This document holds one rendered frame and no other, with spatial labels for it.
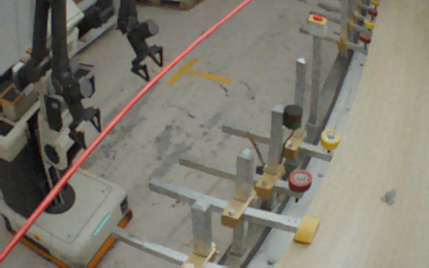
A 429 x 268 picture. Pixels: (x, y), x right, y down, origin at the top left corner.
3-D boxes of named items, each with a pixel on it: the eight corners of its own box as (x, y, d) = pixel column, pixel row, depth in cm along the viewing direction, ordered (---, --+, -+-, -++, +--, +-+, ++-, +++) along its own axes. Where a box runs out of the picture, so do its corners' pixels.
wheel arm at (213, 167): (178, 167, 186) (177, 156, 184) (183, 161, 189) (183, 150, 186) (301, 200, 171) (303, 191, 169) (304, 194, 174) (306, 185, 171)
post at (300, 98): (286, 170, 206) (296, 57, 178) (289, 165, 209) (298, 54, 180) (295, 172, 205) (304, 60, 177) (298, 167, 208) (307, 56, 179)
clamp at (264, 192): (254, 196, 175) (255, 185, 172) (270, 171, 184) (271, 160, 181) (270, 201, 173) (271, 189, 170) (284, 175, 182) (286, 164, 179)
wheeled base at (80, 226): (7, 233, 248) (-7, 205, 233) (51, 176, 295) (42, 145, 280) (86, 284, 226) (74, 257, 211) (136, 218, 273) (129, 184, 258)
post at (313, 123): (306, 128, 224) (311, 33, 197) (309, 122, 227) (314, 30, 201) (315, 131, 222) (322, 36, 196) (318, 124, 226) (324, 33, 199)
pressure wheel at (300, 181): (282, 207, 173) (285, 181, 167) (290, 191, 179) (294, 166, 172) (303, 212, 171) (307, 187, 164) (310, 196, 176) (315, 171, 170)
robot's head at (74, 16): (25, 36, 174) (38, 14, 165) (55, 14, 190) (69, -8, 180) (41, 59, 177) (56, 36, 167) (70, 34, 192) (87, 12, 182)
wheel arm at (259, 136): (221, 134, 205) (221, 124, 203) (225, 128, 208) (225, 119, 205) (329, 164, 190) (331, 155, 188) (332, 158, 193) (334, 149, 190)
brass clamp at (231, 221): (218, 224, 151) (218, 212, 148) (238, 196, 160) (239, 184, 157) (238, 230, 148) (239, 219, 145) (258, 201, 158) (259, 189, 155)
